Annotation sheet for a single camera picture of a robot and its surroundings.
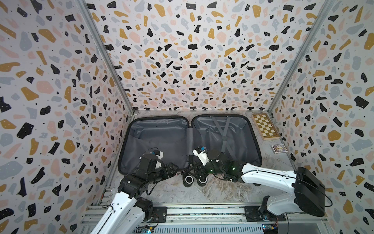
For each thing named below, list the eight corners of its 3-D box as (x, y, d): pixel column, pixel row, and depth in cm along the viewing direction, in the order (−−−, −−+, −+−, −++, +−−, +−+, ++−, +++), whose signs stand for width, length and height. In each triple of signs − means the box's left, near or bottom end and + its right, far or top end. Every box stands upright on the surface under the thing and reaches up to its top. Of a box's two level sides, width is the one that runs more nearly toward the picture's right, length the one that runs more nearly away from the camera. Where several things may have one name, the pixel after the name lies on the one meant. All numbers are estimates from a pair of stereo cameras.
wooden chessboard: (263, 140, 107) (265, 137, 104) (252, 116, 122) (253, 113, 120) (278, 138, 108) (280, 136, 105) (265, 115, 123) (266, 112, 121)
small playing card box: (273, 153, 100) (275, 151, 98) (270, 146, 103) (271, 144, 102) (285, 152, 100) (287, 151, 98) (282, 145, 104) (283, 143, 102)
